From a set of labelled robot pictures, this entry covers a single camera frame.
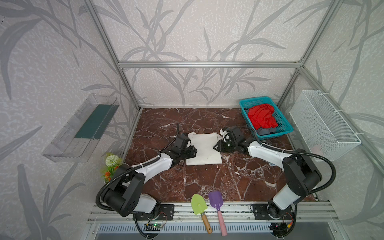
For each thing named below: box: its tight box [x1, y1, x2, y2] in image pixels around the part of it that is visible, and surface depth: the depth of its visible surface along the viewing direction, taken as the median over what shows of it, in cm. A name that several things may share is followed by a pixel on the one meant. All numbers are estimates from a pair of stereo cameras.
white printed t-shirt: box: [186, 132, 223, 166], surface depth 91 cm
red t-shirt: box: [248, 103, 278, 130], surface depth 103 cm
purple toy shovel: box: [208, 190, 228, 237], surface depth 77 cm
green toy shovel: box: [191, 194, 213, 234], surface depth 77 cm
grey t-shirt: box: [256, 127, 277, 136], surface depth 101 cm
